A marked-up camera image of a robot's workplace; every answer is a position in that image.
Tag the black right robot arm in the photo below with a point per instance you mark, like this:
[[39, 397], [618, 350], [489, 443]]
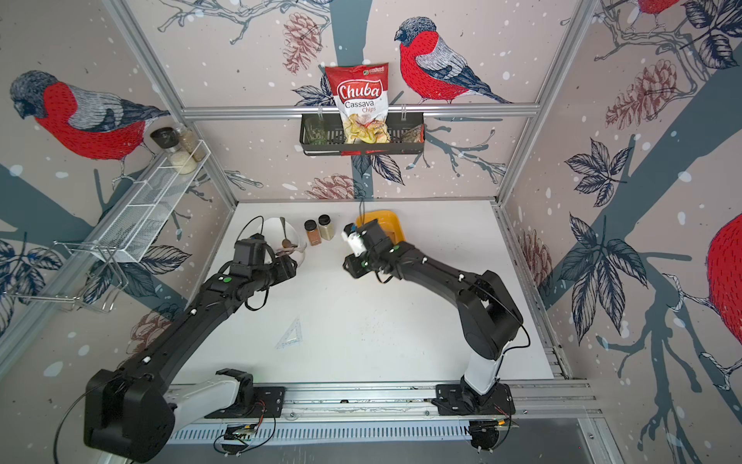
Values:
[[489, 317]]

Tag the black wire wall basket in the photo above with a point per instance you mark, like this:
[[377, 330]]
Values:
[[329, 135]]

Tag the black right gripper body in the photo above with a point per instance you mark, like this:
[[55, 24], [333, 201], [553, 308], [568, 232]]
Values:
[[359, 266]]

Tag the glass jar on shelf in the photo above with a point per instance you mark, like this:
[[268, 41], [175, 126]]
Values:
[[190, 142]]

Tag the metal spoon in bowl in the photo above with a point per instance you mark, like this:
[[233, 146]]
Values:
[[286, 242]]

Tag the clear triangle set square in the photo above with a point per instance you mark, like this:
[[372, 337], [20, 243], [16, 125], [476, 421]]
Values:
[[293, 336]]

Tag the spice jar pale powder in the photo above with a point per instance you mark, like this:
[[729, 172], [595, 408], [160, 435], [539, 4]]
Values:
[[326, 227]]

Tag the chrome wire rack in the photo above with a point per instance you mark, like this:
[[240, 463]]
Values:
[[91, 278]]

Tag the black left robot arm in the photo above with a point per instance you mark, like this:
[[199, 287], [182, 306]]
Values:
[[127, 412]]

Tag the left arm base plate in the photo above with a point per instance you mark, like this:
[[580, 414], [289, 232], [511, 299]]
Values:
[[249, 400]]

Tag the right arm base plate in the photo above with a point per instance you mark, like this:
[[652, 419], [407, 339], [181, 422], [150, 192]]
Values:
[[461, 400]]

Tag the spice jar orange powder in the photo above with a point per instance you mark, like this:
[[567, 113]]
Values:
[[313, 233]]

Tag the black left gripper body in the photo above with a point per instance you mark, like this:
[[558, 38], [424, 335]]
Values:
[[264, 276]]

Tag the red Chuba chips bag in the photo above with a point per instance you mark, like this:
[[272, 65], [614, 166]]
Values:
[[361, 95]]

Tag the white wire wall shelf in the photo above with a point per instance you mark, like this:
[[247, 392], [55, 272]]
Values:
[[131, 228]]

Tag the yellow plastic storage box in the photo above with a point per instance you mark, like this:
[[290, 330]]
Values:
[[389, 222]]

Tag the black lid jar on shelf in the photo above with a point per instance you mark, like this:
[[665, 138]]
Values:
[[167, 139]]

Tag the white bowl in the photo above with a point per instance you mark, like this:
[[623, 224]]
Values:
[[272, 233]]

